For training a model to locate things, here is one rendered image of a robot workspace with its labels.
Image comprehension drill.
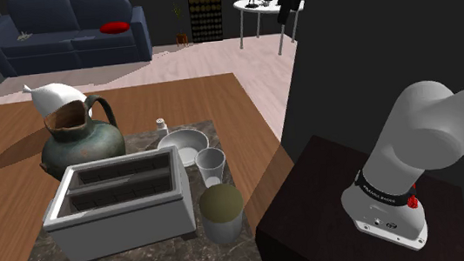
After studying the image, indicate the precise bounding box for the dark blue sofa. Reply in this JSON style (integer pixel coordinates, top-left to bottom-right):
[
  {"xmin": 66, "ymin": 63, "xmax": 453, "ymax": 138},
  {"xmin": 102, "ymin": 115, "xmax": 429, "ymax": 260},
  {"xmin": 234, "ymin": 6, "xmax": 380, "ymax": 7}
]
[{"xmin": 0, "ymin": 0, "xmax": 155, "ymax": 79}]

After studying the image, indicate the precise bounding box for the clear drinking glass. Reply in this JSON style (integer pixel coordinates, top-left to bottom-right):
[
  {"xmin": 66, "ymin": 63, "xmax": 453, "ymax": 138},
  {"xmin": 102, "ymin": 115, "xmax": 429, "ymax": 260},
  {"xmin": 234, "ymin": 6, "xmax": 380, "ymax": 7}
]
[{"xmin": 192, "ymin": 145, "xmax": 230, "ymax": 190}]

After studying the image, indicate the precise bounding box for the dark green old jug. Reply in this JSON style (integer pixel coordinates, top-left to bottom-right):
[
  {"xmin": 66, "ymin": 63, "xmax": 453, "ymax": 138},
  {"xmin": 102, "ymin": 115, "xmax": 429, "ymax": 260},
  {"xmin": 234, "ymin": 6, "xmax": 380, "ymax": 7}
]
[{"xmin": 33, "ymin": 91, "xmax": 129, "ymax": 184}]

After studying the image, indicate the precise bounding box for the jar with olive lid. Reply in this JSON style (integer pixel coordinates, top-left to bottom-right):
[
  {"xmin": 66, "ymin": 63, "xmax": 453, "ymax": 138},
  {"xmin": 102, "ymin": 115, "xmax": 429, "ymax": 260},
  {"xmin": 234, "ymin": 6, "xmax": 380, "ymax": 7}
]
[{"xmin": 196, "ymin": 181, "xmax": 249, "ymax": 247}]

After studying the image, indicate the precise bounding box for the red cushion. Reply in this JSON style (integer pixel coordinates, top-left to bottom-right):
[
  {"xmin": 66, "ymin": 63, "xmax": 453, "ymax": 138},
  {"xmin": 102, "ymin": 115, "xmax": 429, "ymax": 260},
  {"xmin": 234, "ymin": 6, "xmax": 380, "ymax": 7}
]
[{"xmin": 98, "ymin": 20, "xmax": 131, "ymax": 36}]

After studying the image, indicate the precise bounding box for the white toaster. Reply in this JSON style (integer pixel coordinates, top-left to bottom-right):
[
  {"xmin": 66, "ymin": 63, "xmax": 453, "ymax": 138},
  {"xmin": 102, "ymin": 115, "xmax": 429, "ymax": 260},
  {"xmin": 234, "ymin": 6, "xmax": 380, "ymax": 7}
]
[{"xmin": 37, "ymin": 144, "xmax": 200, "ymax": 261}]

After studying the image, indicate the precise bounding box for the white bowl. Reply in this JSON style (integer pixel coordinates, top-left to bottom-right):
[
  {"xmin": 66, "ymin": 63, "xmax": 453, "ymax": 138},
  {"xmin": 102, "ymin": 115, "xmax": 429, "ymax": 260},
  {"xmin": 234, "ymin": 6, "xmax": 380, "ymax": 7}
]
[{"xmin": 155, "ymin": 126, "xmax": 212, "ymax": 170}]

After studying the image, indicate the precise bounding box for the white salt shaker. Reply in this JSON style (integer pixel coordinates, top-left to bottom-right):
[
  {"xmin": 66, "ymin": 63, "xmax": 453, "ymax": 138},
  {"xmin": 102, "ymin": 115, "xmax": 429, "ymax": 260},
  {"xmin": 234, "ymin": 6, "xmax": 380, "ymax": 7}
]
[{"xmin": 155, "ymin": 117, "xmax": 171, "ymax": 139}]

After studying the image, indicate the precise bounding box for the round white table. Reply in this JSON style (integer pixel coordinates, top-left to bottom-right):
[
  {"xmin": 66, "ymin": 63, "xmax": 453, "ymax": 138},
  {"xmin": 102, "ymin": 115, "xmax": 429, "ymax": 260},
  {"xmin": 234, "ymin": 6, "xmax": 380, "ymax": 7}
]
[{"xmin": 232, "ymin": 0, "xmax": 310, "ymax": 60}]

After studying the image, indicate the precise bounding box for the small potted plant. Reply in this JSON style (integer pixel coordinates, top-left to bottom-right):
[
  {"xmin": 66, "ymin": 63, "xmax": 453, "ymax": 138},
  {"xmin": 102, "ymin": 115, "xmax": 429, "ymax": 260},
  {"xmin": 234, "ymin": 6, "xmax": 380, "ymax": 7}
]
[{"xmin": 171, "ymin": 1, "xmax": 190, "ymax": 49}]

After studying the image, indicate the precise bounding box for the dark poster with round dots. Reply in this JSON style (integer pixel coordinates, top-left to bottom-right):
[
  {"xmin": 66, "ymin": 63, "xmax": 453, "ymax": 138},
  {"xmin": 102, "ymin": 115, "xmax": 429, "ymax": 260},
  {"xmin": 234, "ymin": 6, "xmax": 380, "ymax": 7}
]
[{"xmin": 187, "ymin": 0, "xmax": 227, "ymax": 44}]

